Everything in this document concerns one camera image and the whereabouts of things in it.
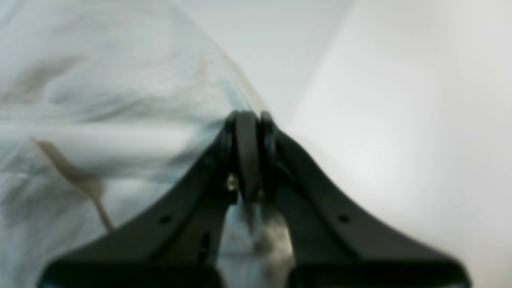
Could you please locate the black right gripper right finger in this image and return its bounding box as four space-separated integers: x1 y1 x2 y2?
259 112 471 288

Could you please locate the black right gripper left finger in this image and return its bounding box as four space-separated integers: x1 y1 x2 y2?
37 111 258 288

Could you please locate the beige grey t-shirt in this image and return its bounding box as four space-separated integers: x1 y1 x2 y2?
0 0 296 288

